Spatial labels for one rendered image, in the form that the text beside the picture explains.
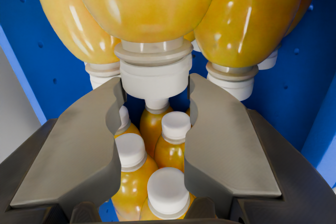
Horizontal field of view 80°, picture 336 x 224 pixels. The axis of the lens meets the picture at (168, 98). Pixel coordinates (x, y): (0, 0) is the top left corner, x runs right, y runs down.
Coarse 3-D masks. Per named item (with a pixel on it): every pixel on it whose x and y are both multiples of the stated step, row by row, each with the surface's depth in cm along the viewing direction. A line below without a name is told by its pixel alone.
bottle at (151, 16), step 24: (96, 0) 8; (120, 0) 7; (144, 0) 7; (168, 0) 7; (192, 0) 8; (120, 24) 8; (144, 24) 8; (168, 24) 8; (192, 24) 9; (120, 48) 10; (144, 48) 9; (168, 48) 10
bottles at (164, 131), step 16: (304, 0) 16; (192, 32) 18; (288, 32) 18; (192, 48) 20; (272, 64) 21; (144, 112) 34; (160, 112) 32; (176, 112) 28; (128, 128) 30; (144, 128) 33; (160, 128) 32; (176, 128) 25; (144, 144) 33; (160, 144) 28; (176, 144) 27; (160, 160) 28; (176, 160) 26
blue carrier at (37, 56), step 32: (0, 0) 16; (32, 0) 19; (320, 0) 18; (0, 32) 16; (32, 32) 20; (320, 32) 18; (32, 64) 20; (64, 64) 24; (192, 64) 33; (288, 64) 23; (320, 64) 18; (32, 96) 20; (64, 96) 25; (128, 96) 35; (256, 96) 29; (288, 96) 23; (320, 96) 18; (288, 128) 24; (320, 128) 7; (320, 160) 7
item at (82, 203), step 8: (200, 200) 5; (208, 200) 5; (80, 208) 5; (88, 208) 5; (192, 208) 5; (200, 208) 5; (208, 208) 5; (72, 216) 5; (80, 216) 5; (88, 216) 5; (96, 216) 5; (184, 216) 5; (192, 216) 5; (200, 216) 5; (208, 216) 5
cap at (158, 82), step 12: (120, 60) 11; (180, 60) 10; (120, 72) 11; (132, 72) 10; (144, 72) 10; (156, 72) 10; (168, 72) 10; (180, 72) 10; (132, 84) 10; (144, 84) 10; (156, 84) 10; (168, 84) 10; (180, 84) 11; (144, 96) 10; (156, 96) 10; (168, 96) 11
